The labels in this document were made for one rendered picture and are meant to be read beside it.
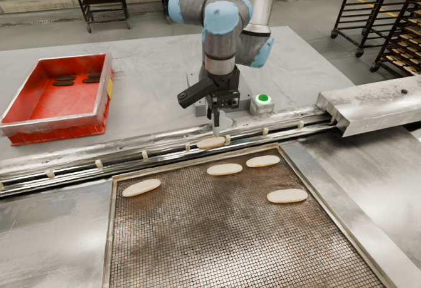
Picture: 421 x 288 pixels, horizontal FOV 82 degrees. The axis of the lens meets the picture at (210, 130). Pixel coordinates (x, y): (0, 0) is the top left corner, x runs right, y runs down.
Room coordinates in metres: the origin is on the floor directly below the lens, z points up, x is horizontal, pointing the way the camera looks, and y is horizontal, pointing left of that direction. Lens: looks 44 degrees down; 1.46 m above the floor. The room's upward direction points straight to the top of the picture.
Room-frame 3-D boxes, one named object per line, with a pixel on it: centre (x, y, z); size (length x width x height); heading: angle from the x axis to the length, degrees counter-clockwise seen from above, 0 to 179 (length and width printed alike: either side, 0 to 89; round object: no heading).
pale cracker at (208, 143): (0.56, 0.00, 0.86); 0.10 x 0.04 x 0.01; 108
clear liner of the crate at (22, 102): (0.83, 0.59, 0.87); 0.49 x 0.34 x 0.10; 12
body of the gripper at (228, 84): (0.57, -0.03, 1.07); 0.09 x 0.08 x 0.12; 105
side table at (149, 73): (1.03, 0.26, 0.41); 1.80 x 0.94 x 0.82; 102
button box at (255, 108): (0.75, -0.20, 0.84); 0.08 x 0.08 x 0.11; 15
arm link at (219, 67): (0.57, -0.02, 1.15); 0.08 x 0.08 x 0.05
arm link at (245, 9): (0.66, -0.05, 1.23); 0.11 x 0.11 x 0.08; 67
